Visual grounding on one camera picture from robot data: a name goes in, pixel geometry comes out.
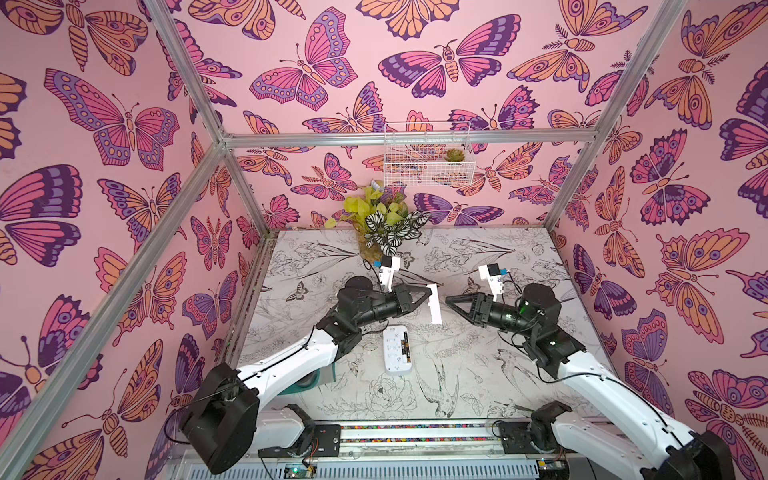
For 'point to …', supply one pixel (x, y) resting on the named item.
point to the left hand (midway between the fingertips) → (434, 293)
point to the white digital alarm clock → (394, 360)
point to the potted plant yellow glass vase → (380, 220)
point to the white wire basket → (428, 154)
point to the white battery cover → (434, 304)
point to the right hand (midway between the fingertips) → (451, 301)
